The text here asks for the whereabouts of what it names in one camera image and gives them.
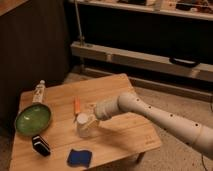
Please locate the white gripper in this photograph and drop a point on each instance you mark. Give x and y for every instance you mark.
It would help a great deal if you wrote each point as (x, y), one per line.
(104, 110)

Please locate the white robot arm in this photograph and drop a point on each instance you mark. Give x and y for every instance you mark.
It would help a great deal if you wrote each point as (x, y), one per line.
(194, 134)

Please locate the black whiteboard eraser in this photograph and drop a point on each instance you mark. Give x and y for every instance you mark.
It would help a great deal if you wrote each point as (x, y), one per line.
(40, 145)

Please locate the orange screwdriver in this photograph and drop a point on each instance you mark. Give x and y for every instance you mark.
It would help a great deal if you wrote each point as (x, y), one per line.
(76, 108)

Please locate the wooden table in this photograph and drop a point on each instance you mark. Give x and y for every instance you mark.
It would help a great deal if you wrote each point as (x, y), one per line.
(115, 139)

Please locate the blue sponge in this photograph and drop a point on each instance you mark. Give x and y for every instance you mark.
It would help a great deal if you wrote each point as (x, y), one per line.
(79, 158)

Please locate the green bowl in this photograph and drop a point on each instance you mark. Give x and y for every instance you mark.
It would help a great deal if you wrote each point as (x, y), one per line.
(33, 120)

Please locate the white plastic bottle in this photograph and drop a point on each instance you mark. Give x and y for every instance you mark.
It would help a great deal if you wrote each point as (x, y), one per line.
(39, 92)

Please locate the metal pole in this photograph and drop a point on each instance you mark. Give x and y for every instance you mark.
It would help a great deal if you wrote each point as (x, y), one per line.
(81, 37)

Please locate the metal shelf rail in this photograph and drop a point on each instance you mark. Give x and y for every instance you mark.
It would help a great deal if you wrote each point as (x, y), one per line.
(156, 63)

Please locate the black handle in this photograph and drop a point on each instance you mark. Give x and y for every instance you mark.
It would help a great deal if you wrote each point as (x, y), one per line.
(184, 64)

